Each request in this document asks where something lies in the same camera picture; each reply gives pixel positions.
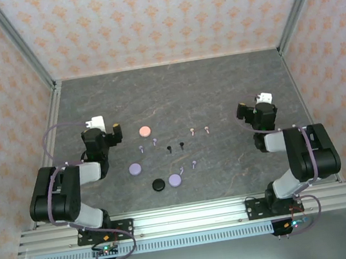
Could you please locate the pink round earbud case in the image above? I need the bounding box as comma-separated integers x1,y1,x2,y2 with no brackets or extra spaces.
137,124,153,139

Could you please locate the purple round earbud case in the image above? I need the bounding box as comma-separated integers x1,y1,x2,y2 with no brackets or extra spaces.
167,173,183,189
128,162,143,177

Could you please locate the black round earbud case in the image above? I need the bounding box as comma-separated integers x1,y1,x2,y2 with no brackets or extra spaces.
151,178,167,192

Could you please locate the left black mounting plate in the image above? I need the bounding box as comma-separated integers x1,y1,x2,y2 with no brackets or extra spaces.
75,218,137,248

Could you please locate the black mounting plate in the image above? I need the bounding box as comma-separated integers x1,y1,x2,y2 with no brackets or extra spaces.
75,218,137,248
244,191,305,222

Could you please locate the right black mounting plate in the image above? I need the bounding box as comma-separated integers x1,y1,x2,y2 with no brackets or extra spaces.
244,191,305,222

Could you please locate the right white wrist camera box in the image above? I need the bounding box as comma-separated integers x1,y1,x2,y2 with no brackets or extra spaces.
254,90,274,105

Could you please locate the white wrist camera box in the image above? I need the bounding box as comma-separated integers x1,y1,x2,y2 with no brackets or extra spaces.
254,90,274,105
83,115,106,131

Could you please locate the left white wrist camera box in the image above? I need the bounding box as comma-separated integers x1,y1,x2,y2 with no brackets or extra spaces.
83,115,106,131

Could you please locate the aluminium table side rail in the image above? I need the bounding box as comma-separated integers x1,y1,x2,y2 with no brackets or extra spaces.
10,81,83,230
278,41,345,190

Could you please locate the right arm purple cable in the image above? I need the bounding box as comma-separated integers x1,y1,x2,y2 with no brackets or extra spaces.
231,86,325,242

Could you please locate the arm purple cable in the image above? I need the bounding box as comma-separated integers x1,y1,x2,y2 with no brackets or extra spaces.
34,114,140,259
231,86,325,242

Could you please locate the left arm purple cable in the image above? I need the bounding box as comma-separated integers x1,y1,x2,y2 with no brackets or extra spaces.
34,114,140,259

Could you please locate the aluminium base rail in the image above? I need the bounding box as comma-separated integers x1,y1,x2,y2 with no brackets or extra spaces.
14,180,346,258

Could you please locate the aluminium corner post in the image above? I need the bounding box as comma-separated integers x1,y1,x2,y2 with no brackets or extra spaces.
0,0,59,97
270,0,341,56

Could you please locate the grey slotted cable duct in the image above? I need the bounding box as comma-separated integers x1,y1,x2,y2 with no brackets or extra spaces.
32,221,276,259

